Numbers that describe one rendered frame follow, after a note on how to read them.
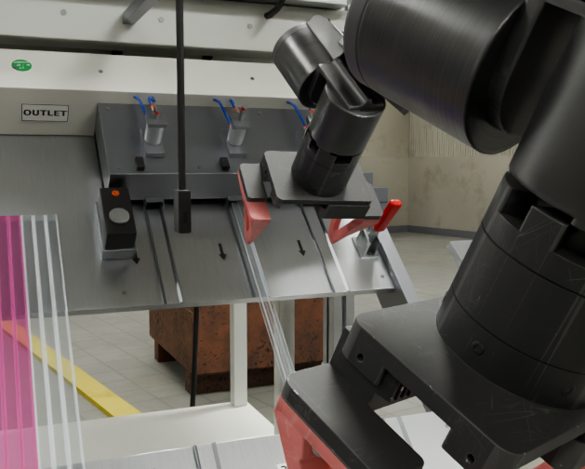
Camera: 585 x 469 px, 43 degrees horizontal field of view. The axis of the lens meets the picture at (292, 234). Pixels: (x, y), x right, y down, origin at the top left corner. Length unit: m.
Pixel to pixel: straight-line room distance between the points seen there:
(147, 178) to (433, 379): 0.75
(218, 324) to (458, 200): 8.86
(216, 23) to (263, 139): 0.19
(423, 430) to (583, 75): 0.71
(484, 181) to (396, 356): 11.64
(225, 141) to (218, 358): 2.78
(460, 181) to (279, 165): 11.48
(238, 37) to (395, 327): 0.92
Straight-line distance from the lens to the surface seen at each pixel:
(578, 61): 0.22
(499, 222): 0.23
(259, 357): 3.80
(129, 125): 1.00
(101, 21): 1.09
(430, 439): 0.89
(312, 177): 0.70
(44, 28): 1.08
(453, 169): 12.30
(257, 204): 0.72
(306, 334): 3.88
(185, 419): 1.59
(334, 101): 0.65
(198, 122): 1.03
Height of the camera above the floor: 1.14
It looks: 5 degrees down
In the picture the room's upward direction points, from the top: straight up
